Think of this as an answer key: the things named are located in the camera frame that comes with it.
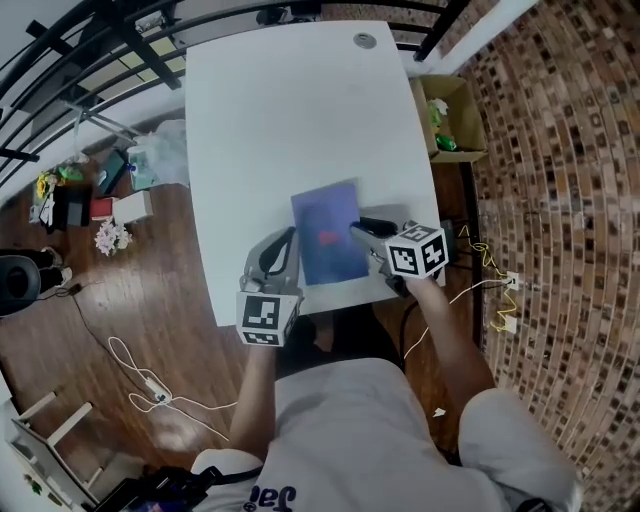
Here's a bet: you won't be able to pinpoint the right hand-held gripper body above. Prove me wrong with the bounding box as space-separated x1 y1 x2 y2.
375 219 450 299

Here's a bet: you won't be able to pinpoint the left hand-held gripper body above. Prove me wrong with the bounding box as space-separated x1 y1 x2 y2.
235 269 305 349

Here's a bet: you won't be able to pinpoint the blue book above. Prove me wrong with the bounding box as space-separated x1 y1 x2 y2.
290 180 372 288

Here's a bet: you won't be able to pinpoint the person's right forearm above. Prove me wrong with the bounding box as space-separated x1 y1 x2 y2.
403 276 497 402

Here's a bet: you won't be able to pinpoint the person's left forearm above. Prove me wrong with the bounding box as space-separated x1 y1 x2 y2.
228 342 282 454

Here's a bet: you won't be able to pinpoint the person's dark trousers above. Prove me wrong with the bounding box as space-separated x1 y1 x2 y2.
276 301 404 382

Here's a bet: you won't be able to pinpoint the white power strip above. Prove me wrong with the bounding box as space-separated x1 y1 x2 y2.
143 378 172 404

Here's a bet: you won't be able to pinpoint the brown cardboard box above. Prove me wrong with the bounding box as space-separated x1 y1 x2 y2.
409 73 491 165

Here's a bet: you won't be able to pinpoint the white box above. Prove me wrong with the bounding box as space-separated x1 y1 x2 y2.
112 189 154 224

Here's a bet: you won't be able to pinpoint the white table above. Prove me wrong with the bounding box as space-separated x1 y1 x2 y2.
184 20 443 329

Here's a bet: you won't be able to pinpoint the clear plastic bag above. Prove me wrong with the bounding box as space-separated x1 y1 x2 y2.
130 118 190 190

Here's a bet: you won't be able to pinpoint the white pink flower pot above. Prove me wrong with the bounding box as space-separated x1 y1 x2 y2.
94 219 134 258

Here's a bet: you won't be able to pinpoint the red box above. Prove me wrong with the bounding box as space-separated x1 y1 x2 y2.
89 197 117 221

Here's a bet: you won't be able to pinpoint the dark green box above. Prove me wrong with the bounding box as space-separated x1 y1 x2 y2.
96 149 129 197

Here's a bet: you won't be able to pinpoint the person's white t-shirt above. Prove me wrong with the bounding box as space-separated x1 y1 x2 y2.
191 357 584 512

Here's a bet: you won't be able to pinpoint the black box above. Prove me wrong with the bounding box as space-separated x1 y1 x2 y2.
51 185 94 232

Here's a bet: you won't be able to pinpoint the grey metal stand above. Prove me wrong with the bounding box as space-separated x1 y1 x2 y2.
63 98 147 147

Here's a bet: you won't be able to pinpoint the black metal railing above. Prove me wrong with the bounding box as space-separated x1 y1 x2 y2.
0 0 472 177

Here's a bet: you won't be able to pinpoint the grey desk with white legs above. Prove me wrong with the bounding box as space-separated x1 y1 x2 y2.
8 391 109 512

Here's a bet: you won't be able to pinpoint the yellow cable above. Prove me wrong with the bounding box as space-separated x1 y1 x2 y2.
458 224 517 334

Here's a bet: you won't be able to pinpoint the thin black cable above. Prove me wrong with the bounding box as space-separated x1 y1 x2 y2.
37 281 152 382

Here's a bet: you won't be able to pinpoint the black chest-mounted camera rig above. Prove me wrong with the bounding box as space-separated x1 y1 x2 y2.
94 464 267 512

